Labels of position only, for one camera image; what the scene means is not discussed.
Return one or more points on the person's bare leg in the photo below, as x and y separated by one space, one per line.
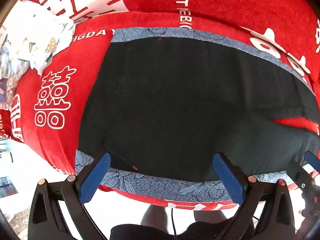
153 217
208 216

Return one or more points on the red printed blanket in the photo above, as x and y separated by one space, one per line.
212 2

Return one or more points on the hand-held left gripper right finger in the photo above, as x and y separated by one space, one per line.
228 177

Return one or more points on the black pants with blue trim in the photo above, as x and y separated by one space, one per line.
175 100

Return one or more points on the person's black shorts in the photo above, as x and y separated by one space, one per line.
150 233

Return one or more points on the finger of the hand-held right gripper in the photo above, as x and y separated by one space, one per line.
313 160
300 176

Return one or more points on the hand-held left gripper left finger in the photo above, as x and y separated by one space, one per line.
96 177

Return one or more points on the white floral cloth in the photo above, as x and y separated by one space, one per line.
30 35

